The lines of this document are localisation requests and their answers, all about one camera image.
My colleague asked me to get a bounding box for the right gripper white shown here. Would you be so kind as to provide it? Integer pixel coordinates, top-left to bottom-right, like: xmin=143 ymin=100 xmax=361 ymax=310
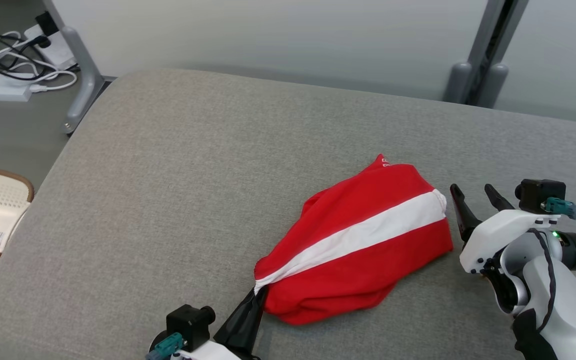
xmin=449 ymin=183 xmax=562 ymax=275

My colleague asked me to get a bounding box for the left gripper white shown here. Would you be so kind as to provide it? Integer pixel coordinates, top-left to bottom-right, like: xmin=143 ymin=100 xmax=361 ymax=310
xmin=170 ymin=288 xmax=269 ymax=360

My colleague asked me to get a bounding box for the red shorts white stripe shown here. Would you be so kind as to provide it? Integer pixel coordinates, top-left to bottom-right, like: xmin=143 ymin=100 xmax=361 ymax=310
xmin=254 ymin=154 xmax=454 ymax=326

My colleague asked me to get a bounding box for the black power plug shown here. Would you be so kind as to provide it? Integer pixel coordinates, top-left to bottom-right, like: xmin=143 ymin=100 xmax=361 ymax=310
xmin=35 ymin=11 xmax=60 ymax=37

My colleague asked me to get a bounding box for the right camera cable teal plug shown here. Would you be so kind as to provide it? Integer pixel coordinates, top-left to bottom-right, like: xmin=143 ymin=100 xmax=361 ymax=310
xmin=542 ymin=197 xmax=576 ymax=225

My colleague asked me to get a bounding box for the right arm braided black cable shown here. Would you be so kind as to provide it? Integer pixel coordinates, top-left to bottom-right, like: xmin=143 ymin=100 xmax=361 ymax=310
xmin=527 ymin=227 xmax=558 ymax=335

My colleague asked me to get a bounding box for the grey metal partition post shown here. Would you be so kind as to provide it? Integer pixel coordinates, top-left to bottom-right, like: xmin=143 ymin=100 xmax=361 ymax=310
xmin=443 ymin=0 xmax=529 ymax=109

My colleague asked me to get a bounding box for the grey metal frame leg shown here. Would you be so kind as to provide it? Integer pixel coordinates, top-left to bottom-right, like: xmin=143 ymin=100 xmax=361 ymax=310
xmin=43 ymin=0 xmax=107 ymax=135

